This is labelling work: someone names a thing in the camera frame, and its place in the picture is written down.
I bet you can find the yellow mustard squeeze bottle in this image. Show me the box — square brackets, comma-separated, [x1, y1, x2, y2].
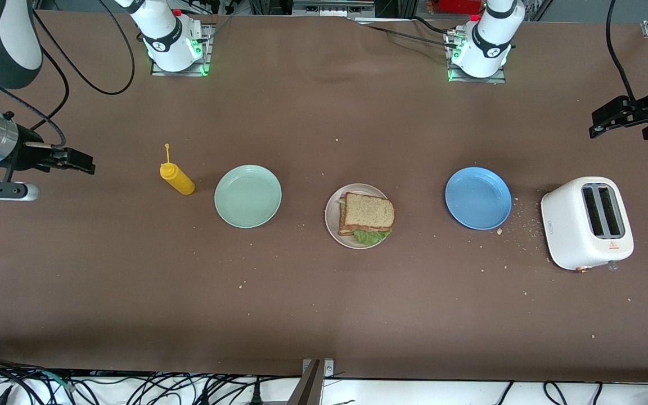
[160, 143, 196, 196]

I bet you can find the brown bread slice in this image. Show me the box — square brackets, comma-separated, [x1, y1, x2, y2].
[338, 197, 354, 236]
[342, 192, 397, 232]

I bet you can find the green lettuce leaf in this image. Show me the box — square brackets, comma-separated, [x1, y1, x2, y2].
[352, 227, 393, 246]

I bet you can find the blue plate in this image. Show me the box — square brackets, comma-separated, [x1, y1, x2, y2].
[445, 166, 512, 231]

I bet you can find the pale green plate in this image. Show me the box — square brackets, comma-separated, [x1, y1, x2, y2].
[214, 164, 282, 229]

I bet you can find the beige plate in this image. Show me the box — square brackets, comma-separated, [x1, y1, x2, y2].
[325, 183, 394, 250]

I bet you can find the white toaster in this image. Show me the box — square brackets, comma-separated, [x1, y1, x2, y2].
[541, 176, 635, 272]

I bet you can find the red box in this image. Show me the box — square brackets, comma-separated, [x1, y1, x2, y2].
[436, 0, 482, 15]

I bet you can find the brown table cover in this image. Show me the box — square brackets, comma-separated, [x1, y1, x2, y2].
[0, 11, 648, 383]

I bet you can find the grey metal bar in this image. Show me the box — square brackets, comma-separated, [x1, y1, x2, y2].
[287, 360, 323, 405]

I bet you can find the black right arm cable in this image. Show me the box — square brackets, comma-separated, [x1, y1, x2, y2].
[0, 0, 136, 150]

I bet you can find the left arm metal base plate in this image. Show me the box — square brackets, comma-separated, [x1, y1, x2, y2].
[448, 28, 507, 84]

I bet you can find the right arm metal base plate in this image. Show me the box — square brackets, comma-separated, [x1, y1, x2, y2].
[151, 24, 213, 77]

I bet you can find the black table cable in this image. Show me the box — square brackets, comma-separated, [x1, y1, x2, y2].
[348, 15, 462, 52]

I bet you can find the aluminium frame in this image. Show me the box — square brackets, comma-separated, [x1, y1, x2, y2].
[292, 0, 375, 17]

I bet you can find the black cable tangle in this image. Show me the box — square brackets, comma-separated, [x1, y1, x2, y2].
[0, 353, 302, 405]

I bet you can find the silver bracket plate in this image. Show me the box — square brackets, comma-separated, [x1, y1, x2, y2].
[303, 359, 335, 379]

